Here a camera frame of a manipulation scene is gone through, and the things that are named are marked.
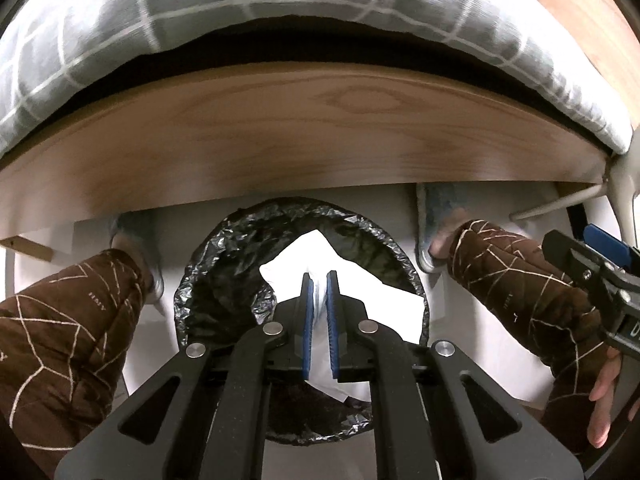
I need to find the white tissue paper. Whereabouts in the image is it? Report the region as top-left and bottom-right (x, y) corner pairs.
(259, 230), (424, 403)

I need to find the black lined trash bin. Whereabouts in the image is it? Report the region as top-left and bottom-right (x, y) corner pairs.
(174, 197), (430, 445)

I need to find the person right hand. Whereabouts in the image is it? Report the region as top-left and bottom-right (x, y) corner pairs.
(587, 347), (623, 448)

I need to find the grey right slipper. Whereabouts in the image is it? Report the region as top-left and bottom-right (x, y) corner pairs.
(416, 182), (471, 274)

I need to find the wooden headboard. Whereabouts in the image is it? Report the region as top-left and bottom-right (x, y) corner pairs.
(539, 0), (639, 128)

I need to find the grey checked bed mattress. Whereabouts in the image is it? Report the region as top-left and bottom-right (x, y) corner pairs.
(1, 0), (634, 155)

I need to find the wooden bed frame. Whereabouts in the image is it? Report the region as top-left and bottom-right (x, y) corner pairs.
(1, 63), (608, 237)

